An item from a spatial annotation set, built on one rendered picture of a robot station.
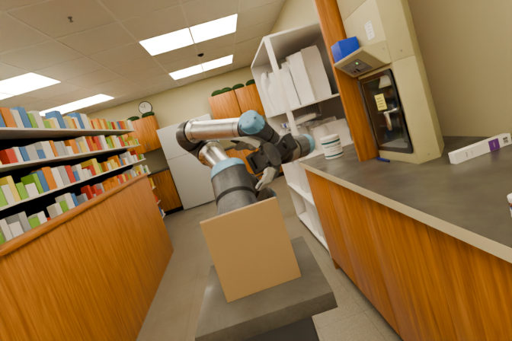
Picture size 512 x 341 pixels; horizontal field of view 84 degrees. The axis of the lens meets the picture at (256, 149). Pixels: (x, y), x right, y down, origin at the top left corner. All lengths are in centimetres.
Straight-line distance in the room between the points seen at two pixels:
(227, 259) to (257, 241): 8
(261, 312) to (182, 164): 555
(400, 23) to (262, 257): 114
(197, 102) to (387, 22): 571
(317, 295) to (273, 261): 13
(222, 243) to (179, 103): 621
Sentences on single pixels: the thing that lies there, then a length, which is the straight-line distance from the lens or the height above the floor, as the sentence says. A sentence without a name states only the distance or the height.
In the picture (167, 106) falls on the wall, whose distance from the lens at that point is 688.
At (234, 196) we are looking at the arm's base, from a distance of 78.
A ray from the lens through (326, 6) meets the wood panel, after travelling 178.
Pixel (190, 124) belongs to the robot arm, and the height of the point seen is 141.
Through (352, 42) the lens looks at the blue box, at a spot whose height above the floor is 157.
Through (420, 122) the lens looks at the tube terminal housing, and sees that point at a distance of 146.
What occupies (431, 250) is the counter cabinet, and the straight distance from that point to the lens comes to 113.
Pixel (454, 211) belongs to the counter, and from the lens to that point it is 98.
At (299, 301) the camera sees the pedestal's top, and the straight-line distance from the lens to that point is 72.
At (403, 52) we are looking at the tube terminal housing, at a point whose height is 144.
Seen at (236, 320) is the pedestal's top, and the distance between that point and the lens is 74.
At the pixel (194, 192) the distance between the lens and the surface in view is 623.
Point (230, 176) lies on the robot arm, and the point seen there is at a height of 122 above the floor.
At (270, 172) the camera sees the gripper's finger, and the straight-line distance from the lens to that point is 77.
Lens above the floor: 135
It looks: 5 degrees down
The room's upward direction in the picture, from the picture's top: 18 degrees counter-clockwise
